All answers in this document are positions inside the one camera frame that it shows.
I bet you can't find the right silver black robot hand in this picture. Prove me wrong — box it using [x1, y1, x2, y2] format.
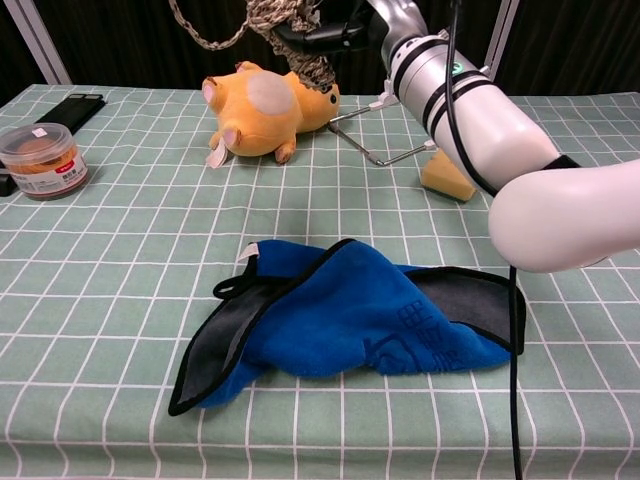
[272, 0, 426, 54]

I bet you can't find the beige brown braided rope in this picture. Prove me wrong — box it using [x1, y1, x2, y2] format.
[167, 0, 337, 94]

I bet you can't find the black pleated curtain panel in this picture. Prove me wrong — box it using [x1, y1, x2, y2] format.
[499, 0, 640, 99]
[319, 47, 401, 97]
[29, 0, 301, 91]
[0, 0, 49, 106]

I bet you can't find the yellow sponge with square hole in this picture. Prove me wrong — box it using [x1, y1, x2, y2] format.
[420, 151, 477, 203]

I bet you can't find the yellow plush toy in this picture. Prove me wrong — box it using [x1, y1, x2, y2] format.
[201, 60, 341, 169]

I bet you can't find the blue cloth with black trim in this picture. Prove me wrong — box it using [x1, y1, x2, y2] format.
[167, 238, 526, 418]

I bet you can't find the black power strip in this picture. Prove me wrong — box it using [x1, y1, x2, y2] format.
[0, 93, 107, 198]

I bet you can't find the green checked tablecloth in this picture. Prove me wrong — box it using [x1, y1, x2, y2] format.
[0, 83, 640, 480]

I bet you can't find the clear jar with orange contents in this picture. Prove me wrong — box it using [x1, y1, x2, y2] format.
[0, 123, 90, 202]

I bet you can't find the metal wire hanger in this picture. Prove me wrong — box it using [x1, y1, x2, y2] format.
[327, 79, 441, 167]

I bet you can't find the white partition post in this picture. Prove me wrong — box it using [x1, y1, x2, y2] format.
[487, 0, 520, 94]
[8, 0, 71, 85]

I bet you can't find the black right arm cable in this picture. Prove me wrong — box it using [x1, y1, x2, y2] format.
[444, 0, 526, 480]

